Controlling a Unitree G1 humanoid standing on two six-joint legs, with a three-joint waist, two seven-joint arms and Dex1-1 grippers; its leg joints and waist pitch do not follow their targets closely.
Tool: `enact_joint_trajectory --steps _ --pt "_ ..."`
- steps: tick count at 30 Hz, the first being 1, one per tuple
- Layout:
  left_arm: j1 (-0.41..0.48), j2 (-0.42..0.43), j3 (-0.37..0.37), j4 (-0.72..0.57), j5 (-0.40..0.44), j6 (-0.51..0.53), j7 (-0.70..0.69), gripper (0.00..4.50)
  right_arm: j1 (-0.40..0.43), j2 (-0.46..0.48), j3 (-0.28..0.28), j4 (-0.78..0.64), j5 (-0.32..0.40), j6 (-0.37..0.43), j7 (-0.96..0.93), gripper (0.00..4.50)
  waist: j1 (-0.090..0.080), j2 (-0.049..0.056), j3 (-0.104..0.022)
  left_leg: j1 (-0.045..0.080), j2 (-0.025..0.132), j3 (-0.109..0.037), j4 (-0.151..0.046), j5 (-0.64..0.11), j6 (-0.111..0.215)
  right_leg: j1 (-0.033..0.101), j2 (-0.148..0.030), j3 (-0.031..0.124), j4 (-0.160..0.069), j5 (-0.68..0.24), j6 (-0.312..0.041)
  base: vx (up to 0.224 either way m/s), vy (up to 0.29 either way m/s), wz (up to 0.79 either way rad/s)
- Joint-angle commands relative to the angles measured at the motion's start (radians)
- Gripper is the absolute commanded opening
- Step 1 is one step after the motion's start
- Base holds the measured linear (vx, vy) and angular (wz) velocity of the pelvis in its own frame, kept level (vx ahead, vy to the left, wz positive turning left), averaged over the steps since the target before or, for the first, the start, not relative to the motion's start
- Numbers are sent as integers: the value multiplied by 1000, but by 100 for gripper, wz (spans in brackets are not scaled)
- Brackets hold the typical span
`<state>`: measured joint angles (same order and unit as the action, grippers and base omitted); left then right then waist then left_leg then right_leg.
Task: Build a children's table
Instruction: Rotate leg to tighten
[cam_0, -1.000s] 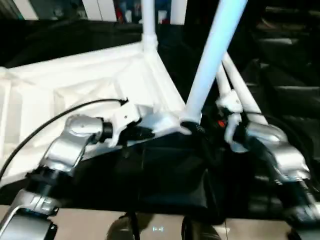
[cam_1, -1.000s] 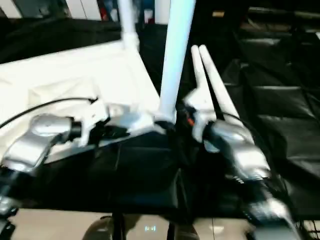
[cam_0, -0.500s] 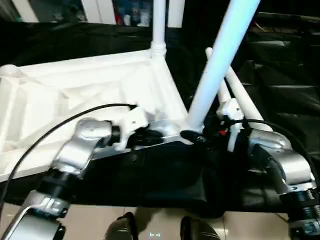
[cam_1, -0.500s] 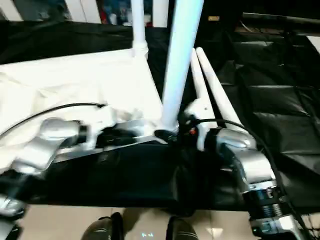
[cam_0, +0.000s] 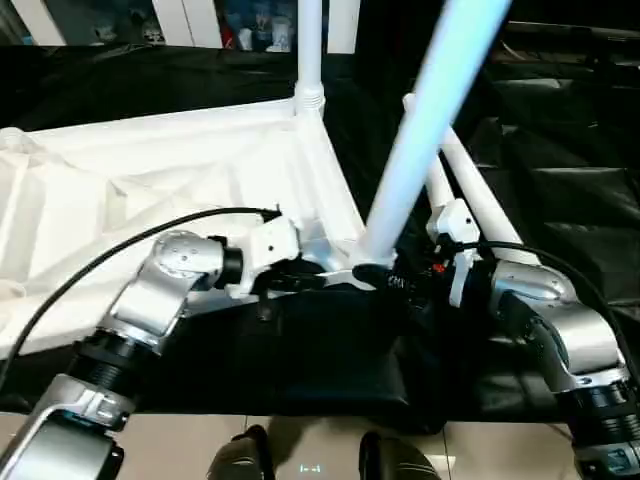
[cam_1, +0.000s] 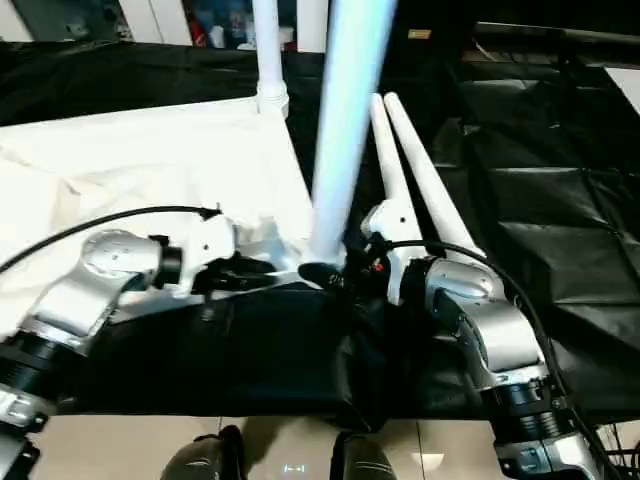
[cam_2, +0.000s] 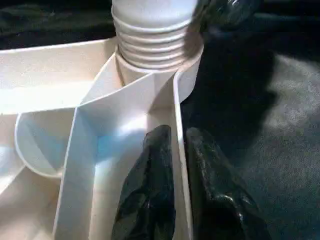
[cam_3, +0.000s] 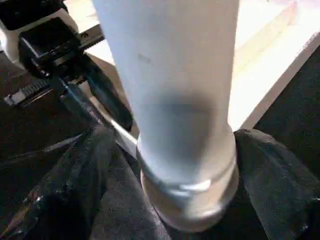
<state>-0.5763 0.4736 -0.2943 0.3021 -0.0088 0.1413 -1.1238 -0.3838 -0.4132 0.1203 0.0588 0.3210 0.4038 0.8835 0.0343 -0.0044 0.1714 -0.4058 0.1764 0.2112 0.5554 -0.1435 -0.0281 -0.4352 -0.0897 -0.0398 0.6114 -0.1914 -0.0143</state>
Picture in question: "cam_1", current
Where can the white plastic table leg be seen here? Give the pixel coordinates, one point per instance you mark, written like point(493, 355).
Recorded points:
point(387, 150)
point(425, 165)
point(270, 50)
point(350, 125)

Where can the white plastic table top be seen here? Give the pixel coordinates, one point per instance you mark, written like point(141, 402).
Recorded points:
point(125, 165)

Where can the dark robot left foot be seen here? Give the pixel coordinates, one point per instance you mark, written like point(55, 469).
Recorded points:
point(200, 460)

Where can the dark robot foot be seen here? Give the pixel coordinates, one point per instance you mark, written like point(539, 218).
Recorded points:
point(200, 460)
point(360, 460)

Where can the dark robot right foot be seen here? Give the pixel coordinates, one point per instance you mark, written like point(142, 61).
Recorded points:
point(360, 460)

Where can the black work mat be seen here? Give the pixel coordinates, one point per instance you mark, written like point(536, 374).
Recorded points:
point(550, 200)

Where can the small white cup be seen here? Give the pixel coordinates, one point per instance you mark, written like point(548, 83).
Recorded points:
point(286, 39)
point(216, 36)

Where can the red bottle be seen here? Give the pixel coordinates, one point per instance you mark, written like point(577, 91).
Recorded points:
point(200, 35)

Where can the white display cabinet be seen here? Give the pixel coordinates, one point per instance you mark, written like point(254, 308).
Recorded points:
point(150, 20)

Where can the black cabinet with gold label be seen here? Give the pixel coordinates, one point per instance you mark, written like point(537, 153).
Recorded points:
point(500, 15)

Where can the white flat board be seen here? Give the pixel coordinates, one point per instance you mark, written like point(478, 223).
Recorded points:
point(625, 85)

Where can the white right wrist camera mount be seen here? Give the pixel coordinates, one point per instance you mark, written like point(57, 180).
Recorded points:
point(395, 220)

